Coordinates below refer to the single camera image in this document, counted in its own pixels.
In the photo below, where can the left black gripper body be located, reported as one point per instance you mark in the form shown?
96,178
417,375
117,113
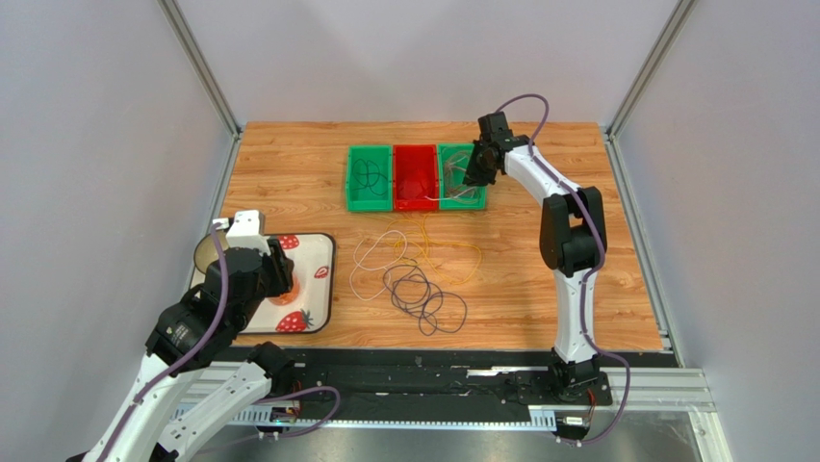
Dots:
276,277

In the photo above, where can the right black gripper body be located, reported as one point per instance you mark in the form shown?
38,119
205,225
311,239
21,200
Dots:
479,164

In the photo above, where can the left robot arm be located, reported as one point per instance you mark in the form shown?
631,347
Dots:
187,338

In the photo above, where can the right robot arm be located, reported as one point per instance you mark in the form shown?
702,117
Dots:
571,243

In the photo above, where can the strawberry print white tray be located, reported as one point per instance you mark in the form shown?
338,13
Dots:
314,257

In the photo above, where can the right green plastic bin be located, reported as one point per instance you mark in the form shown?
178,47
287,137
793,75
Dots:
454,195

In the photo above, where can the green plastic bin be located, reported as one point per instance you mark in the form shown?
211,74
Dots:
369,178
454,195

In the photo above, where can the beige ceramic bowl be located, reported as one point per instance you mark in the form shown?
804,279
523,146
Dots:
205,254

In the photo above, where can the red plastic bin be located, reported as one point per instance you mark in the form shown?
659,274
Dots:
415,177

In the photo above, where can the left green plastic bin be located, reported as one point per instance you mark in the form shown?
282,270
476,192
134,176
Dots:
369,178

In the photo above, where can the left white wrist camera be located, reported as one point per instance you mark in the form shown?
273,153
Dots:
246,230

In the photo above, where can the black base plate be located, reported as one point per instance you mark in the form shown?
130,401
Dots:
428,385

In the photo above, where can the aluminium frame rail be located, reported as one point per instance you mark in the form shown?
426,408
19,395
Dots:
646,390

